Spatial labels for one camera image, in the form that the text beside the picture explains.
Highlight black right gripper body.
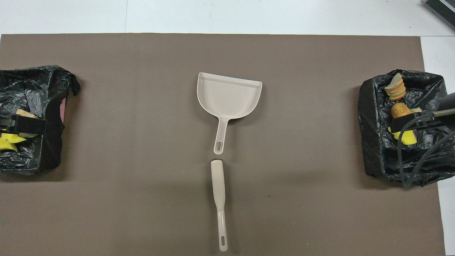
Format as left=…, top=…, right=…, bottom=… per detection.
left=437, top=92, right=455, bottom=113

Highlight brown bread roll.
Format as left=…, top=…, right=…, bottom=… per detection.
left=391, top=103, right=413, bottom=119

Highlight large yellow sponge piece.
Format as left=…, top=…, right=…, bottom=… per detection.
left=387, top=127, right=417, bottom=145

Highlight green and yellow sponge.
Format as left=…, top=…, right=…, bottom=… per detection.
left=0, top=132, right=27, bottom=153

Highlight beige plastic dustpan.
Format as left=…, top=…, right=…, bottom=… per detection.
left=197, top=72, right=263, bottom=155

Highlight beige brush black bristles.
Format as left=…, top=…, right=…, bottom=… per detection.
left=210, top=159, right=229, bottom=252

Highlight black bag lined bin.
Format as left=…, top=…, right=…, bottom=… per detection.
left=0, top=65, right=81, bottom=175
left=357, top=69, right=455, bottom=187

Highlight grey ribbed device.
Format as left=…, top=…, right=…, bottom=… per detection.
left=422, top=0, right=455, bottom=31

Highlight brown table mat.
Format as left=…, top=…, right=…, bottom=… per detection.
left=0, top=34, right=446, bottom=256

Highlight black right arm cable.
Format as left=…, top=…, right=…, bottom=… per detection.
left=396, top=108, right=455, bottom=190

